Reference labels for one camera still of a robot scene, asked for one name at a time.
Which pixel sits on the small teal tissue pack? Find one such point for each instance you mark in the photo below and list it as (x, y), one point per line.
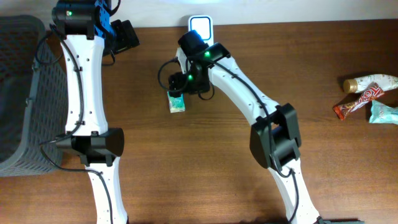
(176, 104)

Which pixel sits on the red snack packet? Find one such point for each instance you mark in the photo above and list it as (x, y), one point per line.
(372, 92)

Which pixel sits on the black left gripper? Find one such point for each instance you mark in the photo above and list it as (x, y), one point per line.
(128, 37)

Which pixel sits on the teal snack packet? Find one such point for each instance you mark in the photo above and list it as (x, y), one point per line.
(383, 114)

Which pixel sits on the white tube with gold cap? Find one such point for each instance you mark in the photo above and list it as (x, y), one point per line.
(358, 85)

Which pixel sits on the grey plastic mesh basket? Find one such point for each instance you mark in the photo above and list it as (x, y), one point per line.
(34, 99)

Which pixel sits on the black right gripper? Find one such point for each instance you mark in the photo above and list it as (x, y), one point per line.
(178, 80)

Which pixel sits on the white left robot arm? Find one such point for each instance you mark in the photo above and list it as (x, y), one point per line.
(87, 34)

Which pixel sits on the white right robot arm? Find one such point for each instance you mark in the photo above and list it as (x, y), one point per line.
(275, 136)

